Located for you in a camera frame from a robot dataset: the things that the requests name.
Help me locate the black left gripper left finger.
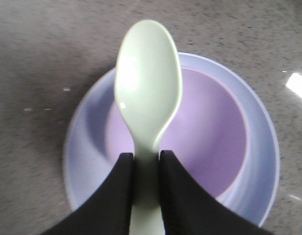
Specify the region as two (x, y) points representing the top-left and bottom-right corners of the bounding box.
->
(42, 153), (134, 235)

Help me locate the light blue round plate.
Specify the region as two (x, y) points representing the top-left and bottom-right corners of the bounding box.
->
(63, 53), (280, 226)

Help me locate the pale green plastic spoon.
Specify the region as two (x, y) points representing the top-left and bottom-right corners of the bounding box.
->
(114, 20), (183, 235)

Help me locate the purple plastic bowl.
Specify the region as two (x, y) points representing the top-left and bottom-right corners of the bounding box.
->
(160, 68), (247, 197)

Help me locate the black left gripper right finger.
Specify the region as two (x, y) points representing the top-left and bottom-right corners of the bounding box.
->
(159, 150), (269, 235)

